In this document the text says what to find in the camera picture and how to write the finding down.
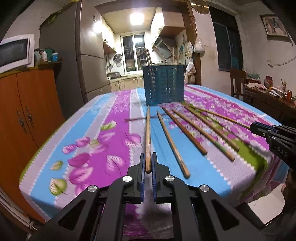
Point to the wooden dining chair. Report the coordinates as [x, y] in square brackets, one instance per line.
[237, 81]

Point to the orange wooden cabinet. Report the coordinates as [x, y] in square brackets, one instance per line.
[30, 113]

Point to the grey refrigerator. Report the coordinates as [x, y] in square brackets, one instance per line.
[75, 33]

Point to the blue lidded jar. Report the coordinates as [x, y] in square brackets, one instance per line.
[54, 57]

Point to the wooden chopstick five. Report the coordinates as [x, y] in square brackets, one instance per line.
[208, 136]

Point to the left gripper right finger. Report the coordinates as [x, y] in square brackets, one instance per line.
[163, 190]

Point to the framed wall picture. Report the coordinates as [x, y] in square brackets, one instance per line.
[273, 26]

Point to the white hanging plastic bag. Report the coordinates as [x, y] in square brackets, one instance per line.
[198, 46]

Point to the dark wooden side table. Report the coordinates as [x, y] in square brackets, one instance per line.
[276, 108]

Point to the wooden chopstick six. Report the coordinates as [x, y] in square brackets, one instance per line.
[215, 129]

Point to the round gold wall clock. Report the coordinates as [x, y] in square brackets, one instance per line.
[200, 6]

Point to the floral striped tablecloth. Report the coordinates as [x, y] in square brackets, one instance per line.
[77, 180]

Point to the range hood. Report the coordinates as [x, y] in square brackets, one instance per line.
[163, 46]

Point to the kitchen window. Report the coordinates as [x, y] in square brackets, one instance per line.
[134, 52]

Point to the white microwave oven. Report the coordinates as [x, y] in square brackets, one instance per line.
[17, 51]

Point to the blue perforated utensil holder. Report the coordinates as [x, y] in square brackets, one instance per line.
[163, 83]

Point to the white bottle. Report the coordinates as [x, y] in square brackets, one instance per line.
[44, 56]

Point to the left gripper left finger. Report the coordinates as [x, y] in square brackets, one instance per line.
[134, 194]

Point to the wooden chopstick four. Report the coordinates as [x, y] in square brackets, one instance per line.
[186, 132]

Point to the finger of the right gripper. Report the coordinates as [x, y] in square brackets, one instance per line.
[262, 130]

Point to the wooden chopstick two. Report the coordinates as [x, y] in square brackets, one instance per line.
[148, 166]

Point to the wooden chopstick seven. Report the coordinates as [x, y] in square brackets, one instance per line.
[223, 117]

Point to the wooden chopstick three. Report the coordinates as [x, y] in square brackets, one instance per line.
[178, 157]

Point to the wooden chopstick one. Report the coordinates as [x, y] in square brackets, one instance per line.
[149, 57]

